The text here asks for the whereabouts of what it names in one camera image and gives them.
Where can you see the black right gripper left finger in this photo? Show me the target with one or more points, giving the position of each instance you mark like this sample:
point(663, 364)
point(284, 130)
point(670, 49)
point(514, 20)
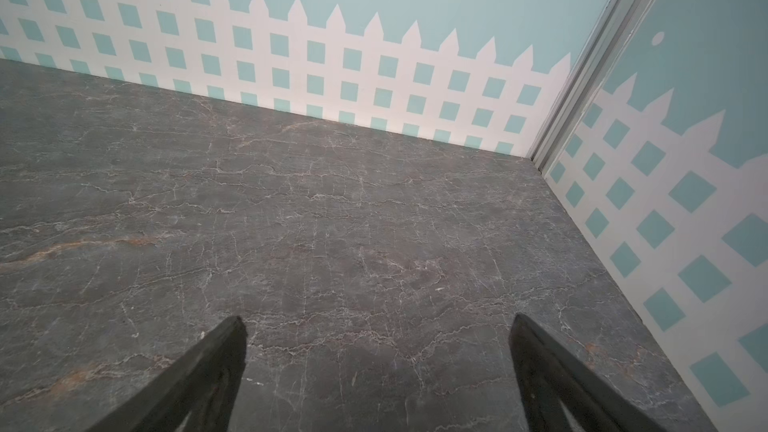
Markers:
point(196, 393)

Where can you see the aluminium corner frame post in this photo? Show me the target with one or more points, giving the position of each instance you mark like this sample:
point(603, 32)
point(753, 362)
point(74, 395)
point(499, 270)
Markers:
point(609, 37)

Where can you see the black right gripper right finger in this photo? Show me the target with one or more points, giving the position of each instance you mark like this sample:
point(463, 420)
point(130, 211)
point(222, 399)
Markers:
point(554, 385)

